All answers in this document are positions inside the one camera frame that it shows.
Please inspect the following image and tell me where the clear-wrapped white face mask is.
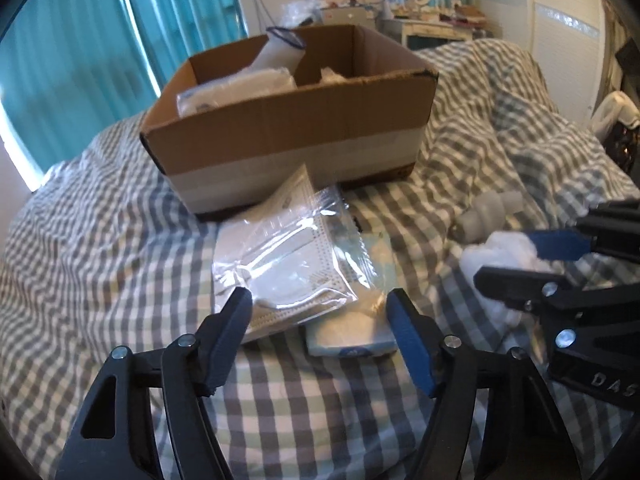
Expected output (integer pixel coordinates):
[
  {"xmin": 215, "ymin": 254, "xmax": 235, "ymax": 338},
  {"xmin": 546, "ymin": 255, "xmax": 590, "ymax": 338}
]
[{"xmin": 212, "ymin": 187, "xmax": 377, "ymax": 312}]

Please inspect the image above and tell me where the clear plastic bag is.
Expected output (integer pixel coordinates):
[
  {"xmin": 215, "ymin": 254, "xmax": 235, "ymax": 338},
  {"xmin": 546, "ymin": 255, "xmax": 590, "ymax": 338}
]
[{"xmin": 279, "ymin": 0, "xmax": 322, "ymax": 29}]

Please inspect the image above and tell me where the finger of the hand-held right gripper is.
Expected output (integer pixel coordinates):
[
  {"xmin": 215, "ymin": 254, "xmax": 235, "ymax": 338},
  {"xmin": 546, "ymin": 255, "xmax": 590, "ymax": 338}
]
[
  {"xmin": 530, "ymin": 200, "xmax": 640, "ymax": 262},
  {"xmin": 473, "ymin": 266, "xmax": 640, "ymax": 350}
]

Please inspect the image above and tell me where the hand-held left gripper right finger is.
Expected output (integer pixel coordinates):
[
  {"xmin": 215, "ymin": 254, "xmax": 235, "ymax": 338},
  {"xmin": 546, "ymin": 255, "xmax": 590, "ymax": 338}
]
[{"xmin": 386, "ymin": 288, "xmax": 583, "ymax": 480}]

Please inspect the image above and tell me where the white dressing table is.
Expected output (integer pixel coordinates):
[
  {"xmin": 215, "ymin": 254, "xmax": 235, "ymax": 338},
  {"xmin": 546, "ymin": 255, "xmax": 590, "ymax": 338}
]
[{"xmin": 381, "ymin": 6, "xmax": 494, "ymax": 52}]

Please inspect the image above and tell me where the dark patterned bag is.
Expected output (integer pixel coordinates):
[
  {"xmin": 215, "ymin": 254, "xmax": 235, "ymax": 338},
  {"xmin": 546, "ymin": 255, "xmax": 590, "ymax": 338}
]
[{"xmin": 604, "ymin": 122, "xmax": 640, "ymax": 183}]

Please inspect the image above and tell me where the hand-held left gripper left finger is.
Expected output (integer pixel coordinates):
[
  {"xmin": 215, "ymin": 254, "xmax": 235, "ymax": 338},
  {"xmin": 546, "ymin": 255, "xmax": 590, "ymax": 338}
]
[{"xmin": 55, "ymin": 288, "xmax": 254, "ymax": 480}]

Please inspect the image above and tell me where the white bottle with blue ring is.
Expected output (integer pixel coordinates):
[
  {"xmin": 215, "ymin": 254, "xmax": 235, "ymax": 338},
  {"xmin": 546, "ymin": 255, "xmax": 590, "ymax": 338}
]
[{"xmin": 251, "ymin": 26, "xmax": 307, "ymax": 75}]

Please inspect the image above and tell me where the teal curtain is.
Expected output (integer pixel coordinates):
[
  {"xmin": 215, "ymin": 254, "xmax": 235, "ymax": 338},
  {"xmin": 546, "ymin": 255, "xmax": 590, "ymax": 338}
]
[
  {"xmin": 117, "ymin": 0, "xmax": 249, "ymax": 98},
  {"xmin": 0, "ymin": 0, "xmax": 153, "ymax": 177}
]

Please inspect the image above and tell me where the white cotton wad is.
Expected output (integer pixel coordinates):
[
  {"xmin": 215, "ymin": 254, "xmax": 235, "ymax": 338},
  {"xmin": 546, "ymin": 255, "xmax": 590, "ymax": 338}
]
[{"xmin": 460, "ymin": 231, "xmax": 566, "ymax": 330}]

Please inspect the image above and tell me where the small white cotton clump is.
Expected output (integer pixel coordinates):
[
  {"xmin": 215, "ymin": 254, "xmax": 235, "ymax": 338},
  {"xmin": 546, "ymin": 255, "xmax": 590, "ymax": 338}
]
[{"xmin": 317, "ymin": 64, "xmax": 349, "ymax": 86}]

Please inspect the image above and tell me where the white wardrobe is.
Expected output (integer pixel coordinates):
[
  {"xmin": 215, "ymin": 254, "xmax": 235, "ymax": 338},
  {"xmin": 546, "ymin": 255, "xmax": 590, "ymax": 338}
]
[{"xmin": 470, "ymin": 0, "xmax": 617, "ymax": 128}]

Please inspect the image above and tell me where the grey checked blanket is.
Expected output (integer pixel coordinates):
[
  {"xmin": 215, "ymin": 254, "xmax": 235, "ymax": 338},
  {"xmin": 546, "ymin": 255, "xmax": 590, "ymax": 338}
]
[{"xmin": 0, "ymin": 37, "xmax": 640, "ymax": 480}]

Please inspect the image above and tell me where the wrapped face mask, dotted print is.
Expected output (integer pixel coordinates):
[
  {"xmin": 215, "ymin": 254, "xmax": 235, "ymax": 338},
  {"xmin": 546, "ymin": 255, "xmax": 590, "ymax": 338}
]
[{"xmin": 216, "ymin": 164, "xmax": 322, "ymax": 241}]

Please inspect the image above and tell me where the brown cardboard box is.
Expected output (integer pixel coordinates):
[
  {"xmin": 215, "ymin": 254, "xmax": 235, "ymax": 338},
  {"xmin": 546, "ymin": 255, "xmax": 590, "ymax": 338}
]
[{"xmin": 139, "ymin": 24, "xmax": 440, "ymax": 222}]

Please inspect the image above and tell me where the white soft packet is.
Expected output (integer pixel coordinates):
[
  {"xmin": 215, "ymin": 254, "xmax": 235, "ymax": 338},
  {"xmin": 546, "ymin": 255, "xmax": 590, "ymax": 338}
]
[{"xmin": 176, "ymin": 67, "xmax": 299, "ymax": 117}]

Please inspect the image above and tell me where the white cloth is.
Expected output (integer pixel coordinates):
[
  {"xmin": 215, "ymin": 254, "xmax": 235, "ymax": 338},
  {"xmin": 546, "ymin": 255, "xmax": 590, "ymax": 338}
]
[{"xmin": 591, "ymin": 91, "xmax": 635, "ymax": 142}]

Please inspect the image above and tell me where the light blue tissue packet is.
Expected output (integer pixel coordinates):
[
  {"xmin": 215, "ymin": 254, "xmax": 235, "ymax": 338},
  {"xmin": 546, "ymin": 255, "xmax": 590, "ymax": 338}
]
[{"xmin": 304, "ymin": 232, "xmax": 399, "ymax": 359}]

